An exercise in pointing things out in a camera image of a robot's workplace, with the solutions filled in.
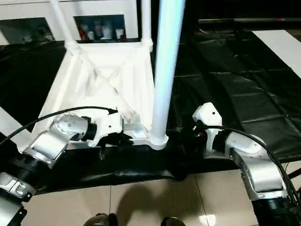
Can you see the white plastic table top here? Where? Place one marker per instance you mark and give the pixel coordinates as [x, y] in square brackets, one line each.
[108, 80]

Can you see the white plastic table leg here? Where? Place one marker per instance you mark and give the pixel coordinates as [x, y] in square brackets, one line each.
[146, 21]
[167, 61]
[11, 123]
[61, 21]

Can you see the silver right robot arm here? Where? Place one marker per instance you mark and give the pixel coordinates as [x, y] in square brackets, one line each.
[254, 165]

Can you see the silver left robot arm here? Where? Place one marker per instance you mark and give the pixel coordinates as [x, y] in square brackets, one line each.
[51, 139]

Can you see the black plastic mat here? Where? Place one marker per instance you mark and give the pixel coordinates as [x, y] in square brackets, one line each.
[235, 89]

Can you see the person's black shoes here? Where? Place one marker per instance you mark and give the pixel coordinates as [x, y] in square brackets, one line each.
[173, 221]
[99, 220]

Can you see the red bottle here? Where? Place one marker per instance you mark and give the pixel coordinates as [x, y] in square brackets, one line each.
[84, 33]

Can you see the white flat board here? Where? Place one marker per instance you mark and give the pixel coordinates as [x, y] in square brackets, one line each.
[282, 44]

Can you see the white cabinet with glass doors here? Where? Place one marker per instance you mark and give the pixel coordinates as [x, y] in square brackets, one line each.
[94, 7]

